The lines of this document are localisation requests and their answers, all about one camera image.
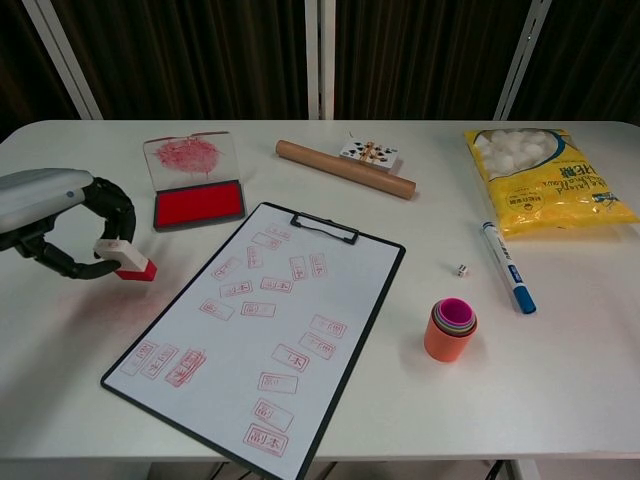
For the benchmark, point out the black rimmed white clipboard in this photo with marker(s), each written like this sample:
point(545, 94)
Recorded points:
point(280, 320)

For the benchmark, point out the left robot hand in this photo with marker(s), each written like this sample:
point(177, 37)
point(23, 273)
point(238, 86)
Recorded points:
point(35, 200)

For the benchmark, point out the yellow snack bag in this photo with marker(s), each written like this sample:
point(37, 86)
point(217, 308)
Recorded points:
point(550, 200)

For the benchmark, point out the playing cards deck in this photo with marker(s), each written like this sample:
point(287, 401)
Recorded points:
point(372, 155)

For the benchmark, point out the red ink pad case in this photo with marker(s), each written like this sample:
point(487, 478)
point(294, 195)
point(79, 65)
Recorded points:
point(197, 205)

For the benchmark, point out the small white die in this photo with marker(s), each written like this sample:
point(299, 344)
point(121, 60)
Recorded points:
point(460, 270)

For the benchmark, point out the white partition post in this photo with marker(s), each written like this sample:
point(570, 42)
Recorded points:
point(62, 60)
point(522, 60)
point(320, 60)

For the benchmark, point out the stacked colourful cups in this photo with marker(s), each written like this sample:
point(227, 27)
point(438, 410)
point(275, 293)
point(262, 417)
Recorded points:
point(447, 340)

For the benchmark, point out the wooden rolling pin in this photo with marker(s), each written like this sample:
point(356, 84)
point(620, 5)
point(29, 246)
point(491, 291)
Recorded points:
point(320, 161)

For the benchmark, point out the blue white marker pen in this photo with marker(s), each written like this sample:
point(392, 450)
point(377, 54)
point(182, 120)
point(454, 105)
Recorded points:
point(507, 265)

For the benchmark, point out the red and white stamp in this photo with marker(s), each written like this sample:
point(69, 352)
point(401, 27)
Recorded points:
point(127, 260)

